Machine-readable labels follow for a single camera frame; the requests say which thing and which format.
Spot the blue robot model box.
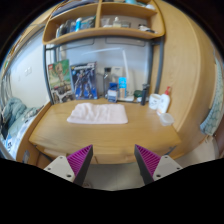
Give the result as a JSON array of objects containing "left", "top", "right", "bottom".
[{"left": 69, "top": 61, "right": 99, "bottom": 101}]

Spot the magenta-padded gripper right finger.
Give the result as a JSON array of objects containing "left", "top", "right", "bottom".
[{"left": 134, "top": 144, "right": 184, "bottom": 186}]

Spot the patterned teal hanging cloth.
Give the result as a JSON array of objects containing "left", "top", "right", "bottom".
[{"left": 199, "top": 56, "right": 224, "bottom": 136}]

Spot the clear bottle with black cap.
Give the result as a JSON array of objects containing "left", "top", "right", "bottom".
[{"left": 102, "top": 67, "right": 113, "bottom": 98}]

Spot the bed with teal bedding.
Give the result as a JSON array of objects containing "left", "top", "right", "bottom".
[{"left": 0, "top": 96, "right": 45, "bottom": 158}]

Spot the white mug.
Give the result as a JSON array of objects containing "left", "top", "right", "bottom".
[{"left": 148, "top": 93, "right": 162, "bottom": 111}]

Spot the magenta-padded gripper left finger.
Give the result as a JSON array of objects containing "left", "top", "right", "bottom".
[{"left": 43, "top": 144, "right": 94, "bottom": 187}]

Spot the black cylindrical device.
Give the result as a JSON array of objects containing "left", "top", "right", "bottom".
[{"left": 140, "top": 83, "right": 151, "bottom": 107}]

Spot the white wall switch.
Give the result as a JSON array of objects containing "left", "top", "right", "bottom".
[{"left": 23, "top": 66, "right": 34, "bottom": 77}]

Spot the white lotion bottle red cap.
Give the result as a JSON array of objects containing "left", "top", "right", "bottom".
[{"left": 156, "top": 86, "right": 172, "bottom": 116}]

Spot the white wall socket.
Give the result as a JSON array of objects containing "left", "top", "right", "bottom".
[{"left": 111, "top": 65, "right": 124, "bottom": 79}]

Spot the dark metal frame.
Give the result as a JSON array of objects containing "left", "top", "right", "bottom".
[{"left": 42, "top": 35, "right": 165, "bottom": 105}]

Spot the wooden shelf unit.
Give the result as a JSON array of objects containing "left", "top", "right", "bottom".
[{"left": 42, "top": 0, "right": 166, "bottom": 47}]

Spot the green toy figure box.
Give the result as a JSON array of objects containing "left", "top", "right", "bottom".
[{"left": 47, "top": 59, "right": 75, "bottom": 104}]

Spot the pale pink towel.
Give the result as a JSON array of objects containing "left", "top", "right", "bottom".
[{"left": 66, "top": 102, "right": 129, "bottom": 125}]

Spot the clear plastic container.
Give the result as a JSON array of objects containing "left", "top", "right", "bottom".
[{"left": 158, "top": 112, "right": 175, "bottom": 127}]

